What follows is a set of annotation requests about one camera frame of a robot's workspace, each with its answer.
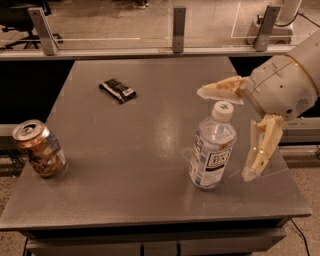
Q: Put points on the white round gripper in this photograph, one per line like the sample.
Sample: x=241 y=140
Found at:
x=281 y=88

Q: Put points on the clear plastic water bottle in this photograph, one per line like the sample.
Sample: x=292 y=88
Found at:
x=213 y=144

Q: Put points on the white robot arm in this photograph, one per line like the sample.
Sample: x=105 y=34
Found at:
x=308 y=50

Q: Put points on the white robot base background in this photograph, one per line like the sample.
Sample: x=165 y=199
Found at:
x=283 y=28

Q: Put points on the orange soda can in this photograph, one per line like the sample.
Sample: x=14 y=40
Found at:
x=41 y=147

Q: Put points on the black snack packet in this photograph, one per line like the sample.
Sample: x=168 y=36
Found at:
x=118 y=90

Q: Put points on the black office chair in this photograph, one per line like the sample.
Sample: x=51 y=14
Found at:
x=14 y=15

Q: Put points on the right metal rail bracket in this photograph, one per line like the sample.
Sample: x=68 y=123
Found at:
x=269 y=18

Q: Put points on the metal rail bracket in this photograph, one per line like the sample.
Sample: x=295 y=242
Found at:
x=269 y=18
x=178 y=29
x=42 y=27

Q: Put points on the middle metal rail bracket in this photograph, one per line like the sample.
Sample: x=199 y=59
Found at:
x=178 y=29

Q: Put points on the left metal rail bracket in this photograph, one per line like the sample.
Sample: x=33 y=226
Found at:
x=42 y=27

